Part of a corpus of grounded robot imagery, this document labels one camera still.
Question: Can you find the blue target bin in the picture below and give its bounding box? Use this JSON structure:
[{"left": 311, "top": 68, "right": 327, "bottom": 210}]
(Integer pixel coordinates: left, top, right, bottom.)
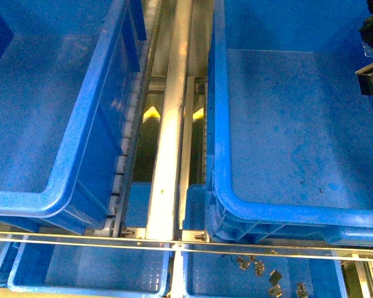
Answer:
[{"left": 206, "top": 1, "right": 373, "bottom": 246}]

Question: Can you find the blue source bin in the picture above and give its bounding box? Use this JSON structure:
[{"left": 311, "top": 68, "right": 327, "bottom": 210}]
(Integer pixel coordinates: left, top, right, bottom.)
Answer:
[{"left": 0, "top": 1, "right": 147, "bottom": 233}]

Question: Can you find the metal centre rail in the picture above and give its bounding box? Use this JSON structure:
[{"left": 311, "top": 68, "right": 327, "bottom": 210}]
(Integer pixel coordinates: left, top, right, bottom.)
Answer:
[{"left": 145, "top": 1, "right": 193, "bottom": 242}]

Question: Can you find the metal front crossbar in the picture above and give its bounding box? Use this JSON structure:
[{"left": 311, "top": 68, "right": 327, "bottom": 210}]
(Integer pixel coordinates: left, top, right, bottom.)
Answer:
[{"left": 0, "top": 231, "right": 373, "bottom": 261}]

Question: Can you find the lower blue bin right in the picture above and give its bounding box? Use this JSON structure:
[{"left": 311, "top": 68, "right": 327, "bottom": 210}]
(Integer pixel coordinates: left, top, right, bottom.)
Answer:
[{"left": 182, "top": 245, "right": 347, "bottom": 297}]

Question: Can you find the white roller track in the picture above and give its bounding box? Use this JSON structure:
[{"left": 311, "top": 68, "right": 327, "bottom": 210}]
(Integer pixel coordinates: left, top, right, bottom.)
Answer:
[{"left": 110, "top": 47, "right": 149, "bottom": 226}]

